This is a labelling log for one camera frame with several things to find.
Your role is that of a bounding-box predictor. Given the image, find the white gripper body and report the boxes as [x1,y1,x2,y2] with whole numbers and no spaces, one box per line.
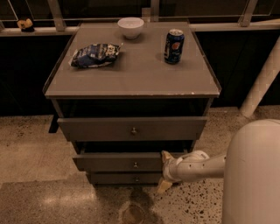
[163,150,209,183]

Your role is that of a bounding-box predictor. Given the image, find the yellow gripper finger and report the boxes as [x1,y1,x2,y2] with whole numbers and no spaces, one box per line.
[161,150,173,163]
[157,178,172,193]

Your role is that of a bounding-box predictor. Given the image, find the grey drawer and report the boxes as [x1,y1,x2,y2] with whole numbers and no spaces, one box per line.
[58,116,207,142]
[73,141,187,172]
[86,172,161,185]

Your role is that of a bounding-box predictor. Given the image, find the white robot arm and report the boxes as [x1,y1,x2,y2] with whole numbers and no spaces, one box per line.
[157,119,280,224]

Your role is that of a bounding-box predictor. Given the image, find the grey top drawer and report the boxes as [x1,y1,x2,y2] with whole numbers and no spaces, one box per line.
[58,116,207,142]

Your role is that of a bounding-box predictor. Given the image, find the grey bottom drawer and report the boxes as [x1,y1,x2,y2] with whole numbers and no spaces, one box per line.
[86,172,161,185]

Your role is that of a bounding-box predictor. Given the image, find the grey drawer cabinet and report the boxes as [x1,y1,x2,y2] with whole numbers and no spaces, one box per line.
[42,20,221,186]

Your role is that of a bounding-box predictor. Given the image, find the round floor drain cover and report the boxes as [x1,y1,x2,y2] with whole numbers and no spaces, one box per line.
[118,201,153,224]

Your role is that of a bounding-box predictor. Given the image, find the white diagonal pole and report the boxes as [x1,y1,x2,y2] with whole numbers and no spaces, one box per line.
[240,37,280,117]

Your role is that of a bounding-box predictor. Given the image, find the blue pepsi can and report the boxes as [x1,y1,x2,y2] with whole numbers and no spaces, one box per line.
[164,29,185,64]

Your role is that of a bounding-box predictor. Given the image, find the blue chip bag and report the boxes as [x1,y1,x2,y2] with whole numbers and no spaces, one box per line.
[68,44,122,68]

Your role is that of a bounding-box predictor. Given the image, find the white bowl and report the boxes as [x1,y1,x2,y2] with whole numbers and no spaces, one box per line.
[117,17,144,39]

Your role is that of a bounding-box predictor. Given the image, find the small yellow black object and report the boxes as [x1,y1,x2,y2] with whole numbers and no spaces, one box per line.
[17,18,34,32]

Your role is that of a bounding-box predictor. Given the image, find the metal railing frame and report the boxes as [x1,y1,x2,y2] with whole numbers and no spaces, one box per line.
[0,0,280,37]

